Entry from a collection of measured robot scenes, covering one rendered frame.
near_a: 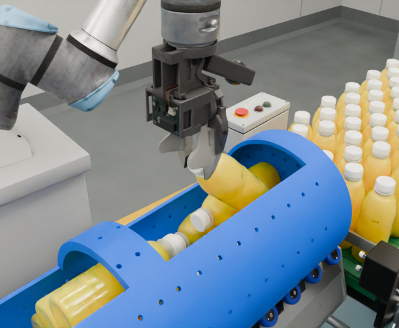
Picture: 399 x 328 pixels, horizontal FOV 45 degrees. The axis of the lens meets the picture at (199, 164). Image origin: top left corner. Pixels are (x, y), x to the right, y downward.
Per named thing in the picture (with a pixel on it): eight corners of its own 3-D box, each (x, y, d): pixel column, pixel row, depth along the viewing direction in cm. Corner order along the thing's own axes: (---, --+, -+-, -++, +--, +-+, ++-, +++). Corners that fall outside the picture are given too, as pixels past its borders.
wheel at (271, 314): (261, 297, 93) (269, 297, 91) (276, 312, 94) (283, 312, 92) (251, 317, 90) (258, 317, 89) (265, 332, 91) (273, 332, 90)
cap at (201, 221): (215, 216, 90) (207, 220, 89) (211, 230, 92) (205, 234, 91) (200, 204, 91) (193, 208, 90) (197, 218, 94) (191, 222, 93)
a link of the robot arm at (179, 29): (190, -6, 65) (237, 6, 60) (190, 28, 67) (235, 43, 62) (147, 4, 60) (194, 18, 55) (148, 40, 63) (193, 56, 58)
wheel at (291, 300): (285, 276, 97) (292, 276, 96) (299, 291, 98) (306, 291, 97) (275, 294, 95) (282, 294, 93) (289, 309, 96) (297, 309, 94)
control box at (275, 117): (214, 146, 134) (215, 113, 129) (259, 122, 146) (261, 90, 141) (241, 160, 129) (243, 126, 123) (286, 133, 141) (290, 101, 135)
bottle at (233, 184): (234, 217, 91) (183, 189, 76) (234, 181, 94) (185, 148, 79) (269, 213, 88) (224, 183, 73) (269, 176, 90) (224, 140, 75)
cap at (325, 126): (319, 135, 122) (321, 129, 121) (316, 127, 125) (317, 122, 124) (335, 135, 122) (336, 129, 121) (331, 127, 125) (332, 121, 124)
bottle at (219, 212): (284, 174, 99) (221, 216, 88) (275, 198, 103) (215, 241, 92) (258, 155, 102) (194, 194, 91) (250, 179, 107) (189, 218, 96)
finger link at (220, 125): (198, 150, 71) (192, 94, 68) (207, 146, 72) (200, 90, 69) (222, 157, 68) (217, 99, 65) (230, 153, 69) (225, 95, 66)
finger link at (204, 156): (183, 191, 71) (175, 133, 67) (211, 175, 74) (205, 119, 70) (198, 197, 69) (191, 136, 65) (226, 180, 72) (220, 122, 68)
